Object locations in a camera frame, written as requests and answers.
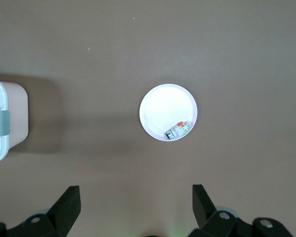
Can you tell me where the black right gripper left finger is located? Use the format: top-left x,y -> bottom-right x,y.
22,185 -> 83,237

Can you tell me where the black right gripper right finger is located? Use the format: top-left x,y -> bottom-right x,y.
189,184 -> 238,237

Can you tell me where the white lidded storage box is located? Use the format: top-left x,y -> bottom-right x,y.
0,73 -> 29,165

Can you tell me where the pink round plate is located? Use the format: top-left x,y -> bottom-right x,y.
139,83 -> 199,142

